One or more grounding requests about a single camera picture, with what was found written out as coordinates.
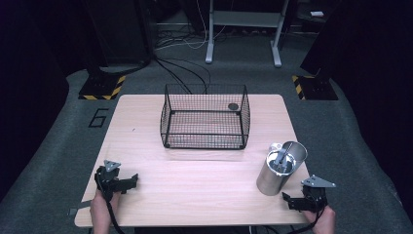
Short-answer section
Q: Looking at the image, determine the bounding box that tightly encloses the black striped stand base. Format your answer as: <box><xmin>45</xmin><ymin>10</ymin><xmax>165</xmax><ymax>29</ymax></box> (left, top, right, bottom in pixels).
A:
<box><xmin>290</xmin><ymin>74</ymin><xmax>339</xmax><ymax>101</ymax></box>
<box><xmin>78</xmin><ymin>73</ymin><xmax>127</xmax><ymax>101</ymax></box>

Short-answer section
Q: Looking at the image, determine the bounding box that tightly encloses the black curtain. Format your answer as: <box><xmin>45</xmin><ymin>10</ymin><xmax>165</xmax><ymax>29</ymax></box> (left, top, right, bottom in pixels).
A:
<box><xmin>299</xmin><ymin>0</ymin><xmax>413</xmax><ymax>214</ymax></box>
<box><xmin>0</xmin><ymin>0</ymin><xmax>71</xmax><ymax>200</ymax></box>

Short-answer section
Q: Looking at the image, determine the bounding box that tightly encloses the person's right hand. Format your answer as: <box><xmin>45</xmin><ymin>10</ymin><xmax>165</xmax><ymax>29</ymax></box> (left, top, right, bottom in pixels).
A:
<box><xmin>302</xmin><ymin>205</ymin><xmax>337</xmax><ymax>234</ymax></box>

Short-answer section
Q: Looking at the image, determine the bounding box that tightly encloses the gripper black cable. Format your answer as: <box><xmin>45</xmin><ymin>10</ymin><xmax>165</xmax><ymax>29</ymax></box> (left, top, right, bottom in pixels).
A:
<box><xmin>94</xmin><ymin>174</ymin><xmax>127</xmax><ymax>234</ymax></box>
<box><xmin>286</xmin><ymin>208</ymin><xmax>326</xmax><ymax>234</ymax></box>

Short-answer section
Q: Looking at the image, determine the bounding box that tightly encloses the white metal desk frame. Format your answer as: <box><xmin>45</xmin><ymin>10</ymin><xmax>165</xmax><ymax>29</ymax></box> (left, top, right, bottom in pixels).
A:
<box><xmin>205</xmin><ymin>0</ymin><xmax>290</xmax><ymax>68</ymax></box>

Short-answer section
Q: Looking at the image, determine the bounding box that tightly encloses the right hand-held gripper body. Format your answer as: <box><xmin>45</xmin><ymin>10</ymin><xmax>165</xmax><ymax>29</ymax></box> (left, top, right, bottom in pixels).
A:
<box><xmin>300</xmin><ymin>174</ymin><xmax>337</xmax><ymax>213</ymax></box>

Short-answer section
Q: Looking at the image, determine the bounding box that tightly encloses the person's left hand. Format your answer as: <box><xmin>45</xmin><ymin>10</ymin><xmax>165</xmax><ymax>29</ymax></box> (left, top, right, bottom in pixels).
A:
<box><xmin>90</xmin><ymin>189</ymin><xmax>123</xmax><ymax>222</ymax></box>

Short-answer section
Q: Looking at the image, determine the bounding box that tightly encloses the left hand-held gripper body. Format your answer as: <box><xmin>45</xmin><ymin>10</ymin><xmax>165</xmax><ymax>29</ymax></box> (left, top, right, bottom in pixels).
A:
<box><xmin>94</xmin><ymin>159</ymin><xmax>131</xmax><ymax>203</ymax></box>

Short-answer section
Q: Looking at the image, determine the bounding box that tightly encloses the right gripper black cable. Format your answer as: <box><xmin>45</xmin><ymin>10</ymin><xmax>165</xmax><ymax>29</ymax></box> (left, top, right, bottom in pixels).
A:
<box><xmin>286</xmin><ymin>208</ymin><xmax>326</xmax><ymax>234</ymax></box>

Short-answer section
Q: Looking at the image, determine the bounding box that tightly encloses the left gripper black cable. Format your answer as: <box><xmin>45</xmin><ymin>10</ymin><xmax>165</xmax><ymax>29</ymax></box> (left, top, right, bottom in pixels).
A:
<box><xmin>94</xmin><ymin>174</ymin><xmax>127</xmax><ymax>234</ymax></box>

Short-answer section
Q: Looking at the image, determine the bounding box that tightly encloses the black wire mesh basket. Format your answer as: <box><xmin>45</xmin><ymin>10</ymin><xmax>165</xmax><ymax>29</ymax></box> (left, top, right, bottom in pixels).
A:
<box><xmin>160</xmin><ymin>83</ymin><xmax>251</xmax><ymax>151</ymax></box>

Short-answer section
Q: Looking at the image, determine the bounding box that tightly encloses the black floor cable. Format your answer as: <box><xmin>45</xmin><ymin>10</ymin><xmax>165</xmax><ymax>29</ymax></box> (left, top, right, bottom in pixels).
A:
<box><xmin>152</xmin><ymin>56</ymin><xmax>212</xmax><ymax>96</ymax></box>

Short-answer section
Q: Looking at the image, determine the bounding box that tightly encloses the white floor cable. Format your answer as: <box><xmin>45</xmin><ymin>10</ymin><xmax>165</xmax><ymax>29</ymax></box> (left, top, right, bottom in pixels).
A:
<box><xmin>155</xmin><ymin>0</ymin><xmax>228</xmax><ymax>51</ymax></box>

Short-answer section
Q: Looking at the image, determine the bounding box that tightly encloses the grey table bracket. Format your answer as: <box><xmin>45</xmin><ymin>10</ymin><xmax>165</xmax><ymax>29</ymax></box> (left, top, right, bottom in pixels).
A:
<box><xmin>67</xmin><ymin>200</ymin><xmax>94</xmax><ymax>217</ymax></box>

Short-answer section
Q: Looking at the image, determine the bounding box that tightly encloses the tall steel canister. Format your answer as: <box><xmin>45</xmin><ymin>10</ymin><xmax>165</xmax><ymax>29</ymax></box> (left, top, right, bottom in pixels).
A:
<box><xmin>255</xmin><ymin>149</ymin><xmax>297</xmax><ymax>197</ymax></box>

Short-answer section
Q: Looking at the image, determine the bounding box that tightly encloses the grey metal rod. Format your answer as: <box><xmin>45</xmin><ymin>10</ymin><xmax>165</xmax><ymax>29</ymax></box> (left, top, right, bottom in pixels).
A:
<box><xmin>278</xmin><ymin>141</ymin><xmax>294</xmax><ymax>165</ymax></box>

